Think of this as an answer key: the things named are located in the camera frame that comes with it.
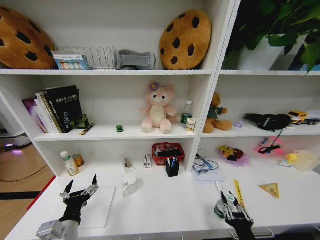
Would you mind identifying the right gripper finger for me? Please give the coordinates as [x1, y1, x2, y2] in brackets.
[228, 191, 254, 224]
[219, 190, 235, 221]

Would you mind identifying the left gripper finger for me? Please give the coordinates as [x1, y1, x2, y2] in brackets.
[59, 179, 75, 201]
[84, 174, 100, 199]

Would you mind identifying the clear bottle green label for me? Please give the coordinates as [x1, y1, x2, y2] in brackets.
[213, 191, 238, 221]

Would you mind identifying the yellow ruler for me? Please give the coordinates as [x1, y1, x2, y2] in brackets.
[233, 178, 247, 209]

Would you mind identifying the white flat pad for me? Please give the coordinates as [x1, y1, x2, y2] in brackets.
[58, 185, 117, 230]

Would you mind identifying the yellow tin can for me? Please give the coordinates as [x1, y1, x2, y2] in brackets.
[72, 153, 86, 168]

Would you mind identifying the white paper stack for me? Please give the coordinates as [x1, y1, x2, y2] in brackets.
[191, 163, 226, 186]

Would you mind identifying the yellow triangular snack pack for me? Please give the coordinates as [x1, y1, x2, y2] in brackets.
[257, 182, 280, 200]

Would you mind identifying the white mug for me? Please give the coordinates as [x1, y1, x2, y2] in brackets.
[122, 173, 139, 197]

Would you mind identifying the clear glass bottle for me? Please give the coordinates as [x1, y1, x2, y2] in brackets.
[121, 155, 136, 174]

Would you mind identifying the yellow plush on purple wrap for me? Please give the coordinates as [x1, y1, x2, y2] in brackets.
[217, 145, 252, 167]

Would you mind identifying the small white box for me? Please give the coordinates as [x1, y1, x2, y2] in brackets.
[143, 152, 153, 169]

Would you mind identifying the black pen holder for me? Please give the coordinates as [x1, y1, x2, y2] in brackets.
[165, 159, 181, 179]

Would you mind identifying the black white floor device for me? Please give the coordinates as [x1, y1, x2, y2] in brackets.
[0, 119, 33, 154]

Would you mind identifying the yellow rubber duck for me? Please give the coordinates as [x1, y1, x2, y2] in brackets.
[278, 152, 299, 168]

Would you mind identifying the red plastic basket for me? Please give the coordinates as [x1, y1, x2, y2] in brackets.
[151, 142, 186, 167]

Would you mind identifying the black item in basket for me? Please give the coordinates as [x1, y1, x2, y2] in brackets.
[155, 149, 183, 158]

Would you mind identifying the white book with gold spine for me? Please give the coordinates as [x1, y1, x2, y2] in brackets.
[34, 91, 62, 134]

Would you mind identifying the pale yellow bag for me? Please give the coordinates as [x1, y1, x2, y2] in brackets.
[290, 149, 320, 173]

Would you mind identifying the black book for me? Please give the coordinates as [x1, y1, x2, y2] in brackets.
[42, 85, 84, 134]

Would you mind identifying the purple book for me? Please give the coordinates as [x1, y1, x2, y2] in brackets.
[22, 97, 49, 134]

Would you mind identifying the small pale yellow carton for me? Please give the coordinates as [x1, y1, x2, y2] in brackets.
[185, 117, 197, 133]

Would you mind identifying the brown teddy bear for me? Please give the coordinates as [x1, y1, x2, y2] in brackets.
[202, 92, 234, 134]

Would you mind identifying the black pouch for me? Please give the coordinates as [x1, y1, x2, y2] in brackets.
[243, 112, 292, 132]

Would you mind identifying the pink plush cat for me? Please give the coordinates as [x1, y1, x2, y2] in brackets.
[138, 80, 179, 135]

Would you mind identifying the green label water bottle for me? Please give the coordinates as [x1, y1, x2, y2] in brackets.
[180, 100, 194, 129]

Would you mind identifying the yellow toy truck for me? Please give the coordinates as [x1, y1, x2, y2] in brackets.
[287, 110, 320, 126]

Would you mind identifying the box with coloured dots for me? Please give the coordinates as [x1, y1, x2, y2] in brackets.
[51, 49, 91, 71]

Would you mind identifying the white shelf unit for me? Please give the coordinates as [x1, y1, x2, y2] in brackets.
[0, 0, 320, 181]

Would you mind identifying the large cookie cushion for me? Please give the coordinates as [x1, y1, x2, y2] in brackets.
[0, 6, 57, 71]

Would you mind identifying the white plant pot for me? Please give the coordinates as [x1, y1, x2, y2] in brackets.
[236, 34, 309, 72]

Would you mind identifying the small cookie cushion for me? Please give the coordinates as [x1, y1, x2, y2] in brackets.
[159, 9, 213, 71]

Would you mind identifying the green leafy plant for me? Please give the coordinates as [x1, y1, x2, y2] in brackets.
[224, 0, 320, 74]

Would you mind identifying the blue cable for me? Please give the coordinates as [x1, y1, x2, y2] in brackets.
[192, 149, 221, 176]

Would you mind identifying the black cable with red light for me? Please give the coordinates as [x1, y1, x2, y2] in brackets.
[254, 129, 284, 155]

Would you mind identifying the wire file rack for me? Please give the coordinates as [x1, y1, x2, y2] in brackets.
[56, 45, 119, 71]

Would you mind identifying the grey rolled strap cushion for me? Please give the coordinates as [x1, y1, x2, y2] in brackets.
[115, 49, 157, 72]

